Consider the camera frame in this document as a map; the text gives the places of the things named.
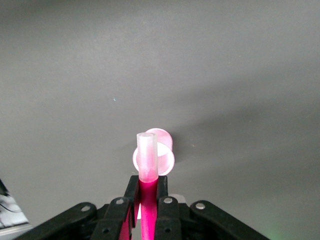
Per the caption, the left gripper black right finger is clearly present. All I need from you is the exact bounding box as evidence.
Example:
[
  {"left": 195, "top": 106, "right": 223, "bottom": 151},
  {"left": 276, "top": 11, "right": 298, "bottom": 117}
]
[{"left": 156, "top": 175, "right": 271, "bottom": 240}]

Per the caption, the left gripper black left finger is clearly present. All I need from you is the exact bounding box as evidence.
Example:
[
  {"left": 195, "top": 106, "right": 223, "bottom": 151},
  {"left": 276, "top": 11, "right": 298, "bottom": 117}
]
[{"left": 14, "top": 175, "right": 140, "bottom": 240}]

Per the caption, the pink marker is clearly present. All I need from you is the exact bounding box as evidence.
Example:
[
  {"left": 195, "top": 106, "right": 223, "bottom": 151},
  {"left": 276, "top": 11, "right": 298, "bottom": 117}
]
[{"left": 136, "top": 132, "right": 161, "bottom": 240}]

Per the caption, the pink plastic cup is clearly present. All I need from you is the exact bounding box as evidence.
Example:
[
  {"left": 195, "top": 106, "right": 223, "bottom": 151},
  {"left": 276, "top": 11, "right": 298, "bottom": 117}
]
[{"left": 131, "top": 127, "right": 176, "bottom": 176}]

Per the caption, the dark grey table mat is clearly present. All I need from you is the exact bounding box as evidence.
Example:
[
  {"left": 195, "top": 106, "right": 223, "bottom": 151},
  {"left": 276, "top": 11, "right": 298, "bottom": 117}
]
[{"left": 0, "top": 0, "right": 320, "bottom": 240}]

